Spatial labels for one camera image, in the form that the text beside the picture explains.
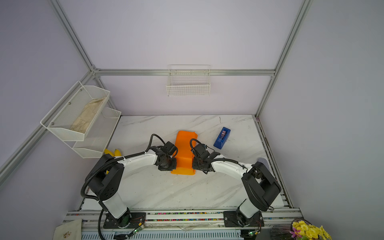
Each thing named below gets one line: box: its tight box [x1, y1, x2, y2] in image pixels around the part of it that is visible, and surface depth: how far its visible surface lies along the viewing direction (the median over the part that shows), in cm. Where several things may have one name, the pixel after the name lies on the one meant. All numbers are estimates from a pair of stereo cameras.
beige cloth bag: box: [53, 218, 83, 240], surface depth 72 cm
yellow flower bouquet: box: [289, 220, 332, 240], surface depth 52 cm
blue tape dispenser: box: [213, 126, 231, 150], surface depth 103 cm
